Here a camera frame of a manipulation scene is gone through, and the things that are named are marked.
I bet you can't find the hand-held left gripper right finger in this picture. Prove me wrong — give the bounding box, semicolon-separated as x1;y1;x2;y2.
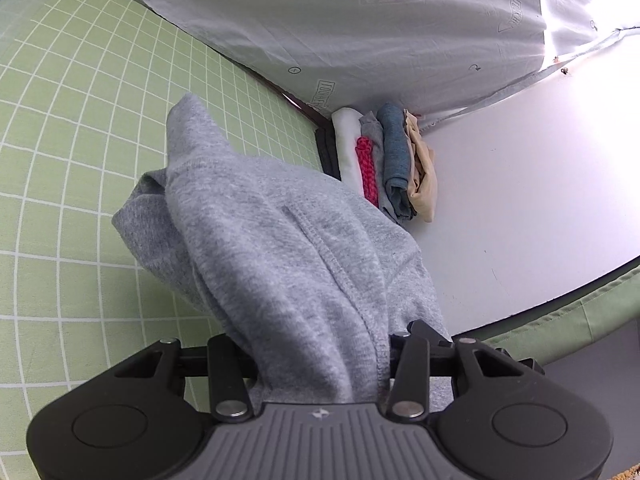
389;320;545;423

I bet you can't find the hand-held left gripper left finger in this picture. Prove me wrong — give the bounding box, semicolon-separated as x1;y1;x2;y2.
115;334;258;422

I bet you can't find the grey zip hoodie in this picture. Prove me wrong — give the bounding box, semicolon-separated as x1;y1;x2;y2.
111;92;453;413

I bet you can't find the stack of folded clothes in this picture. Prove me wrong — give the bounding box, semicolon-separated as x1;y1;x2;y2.
331;107;368;196

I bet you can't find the beige folded garment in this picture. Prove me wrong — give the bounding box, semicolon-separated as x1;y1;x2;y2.
402;110;438;225

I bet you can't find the red knitted garment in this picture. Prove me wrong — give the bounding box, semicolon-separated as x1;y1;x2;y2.
355;136;380;208

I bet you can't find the blue-grey folded garment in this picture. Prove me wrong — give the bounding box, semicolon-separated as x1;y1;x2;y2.
376;103;418;221

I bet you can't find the black folded garment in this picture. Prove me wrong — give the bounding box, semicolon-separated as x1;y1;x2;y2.
315;127;343;181

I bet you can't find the grey folded garment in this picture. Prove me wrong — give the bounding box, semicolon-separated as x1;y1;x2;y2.
359;112;416;226

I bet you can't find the white printed sheet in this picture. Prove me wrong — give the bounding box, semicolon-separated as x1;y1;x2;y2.
45;0;640;133

